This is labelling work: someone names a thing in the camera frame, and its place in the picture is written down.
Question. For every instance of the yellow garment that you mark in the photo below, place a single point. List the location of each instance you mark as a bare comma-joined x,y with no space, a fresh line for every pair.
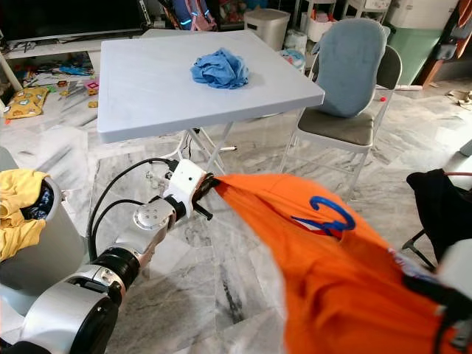
18,214

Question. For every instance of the orange shirt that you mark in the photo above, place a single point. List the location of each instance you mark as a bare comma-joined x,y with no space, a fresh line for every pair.
339,295

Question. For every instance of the blue plastic hanger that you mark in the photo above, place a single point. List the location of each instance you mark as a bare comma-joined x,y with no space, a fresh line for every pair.
343,214

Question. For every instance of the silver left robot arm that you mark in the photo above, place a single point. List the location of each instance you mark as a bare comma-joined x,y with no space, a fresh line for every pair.
74,317

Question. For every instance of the pink plastic hanger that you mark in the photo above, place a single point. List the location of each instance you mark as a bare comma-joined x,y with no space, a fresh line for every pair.
459,175

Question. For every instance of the navy blue garment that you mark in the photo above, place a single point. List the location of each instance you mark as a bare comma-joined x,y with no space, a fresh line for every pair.
439,210

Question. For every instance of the dark patterned garment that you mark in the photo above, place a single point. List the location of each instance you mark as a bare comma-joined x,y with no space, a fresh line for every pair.
44,203

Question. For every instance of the pale blue folding table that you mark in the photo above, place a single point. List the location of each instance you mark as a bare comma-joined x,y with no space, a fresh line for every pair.
155,96

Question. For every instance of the crumpled blue cloth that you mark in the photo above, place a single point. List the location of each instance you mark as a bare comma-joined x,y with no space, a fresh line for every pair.
220,70

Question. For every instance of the grey folding chair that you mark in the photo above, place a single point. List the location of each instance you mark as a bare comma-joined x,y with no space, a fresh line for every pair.
335,127

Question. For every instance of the pink toy tile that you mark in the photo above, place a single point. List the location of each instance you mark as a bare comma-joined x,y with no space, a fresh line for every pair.
92,85

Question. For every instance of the yellow patterned cushion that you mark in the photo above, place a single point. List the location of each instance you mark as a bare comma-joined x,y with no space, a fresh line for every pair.
28,103

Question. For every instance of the beige cylindrical bin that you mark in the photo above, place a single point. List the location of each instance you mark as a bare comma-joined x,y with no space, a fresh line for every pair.
267,28

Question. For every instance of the blue pink backpack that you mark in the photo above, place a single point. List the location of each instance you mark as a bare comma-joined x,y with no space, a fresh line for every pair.
190,15

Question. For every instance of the white television console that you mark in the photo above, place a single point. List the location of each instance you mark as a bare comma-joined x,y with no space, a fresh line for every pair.
66,48

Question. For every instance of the black television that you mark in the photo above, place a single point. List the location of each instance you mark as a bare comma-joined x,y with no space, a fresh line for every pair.
74,18

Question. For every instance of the white storage container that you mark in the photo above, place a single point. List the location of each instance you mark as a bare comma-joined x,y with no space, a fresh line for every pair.
420,13

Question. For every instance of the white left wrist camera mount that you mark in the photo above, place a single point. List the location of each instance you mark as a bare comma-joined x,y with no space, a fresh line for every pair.
184,184

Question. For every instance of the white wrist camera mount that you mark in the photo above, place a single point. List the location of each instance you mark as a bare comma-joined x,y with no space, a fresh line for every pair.
459,265
184,184

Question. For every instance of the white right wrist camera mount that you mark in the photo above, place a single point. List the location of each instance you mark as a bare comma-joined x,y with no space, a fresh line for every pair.
459,265

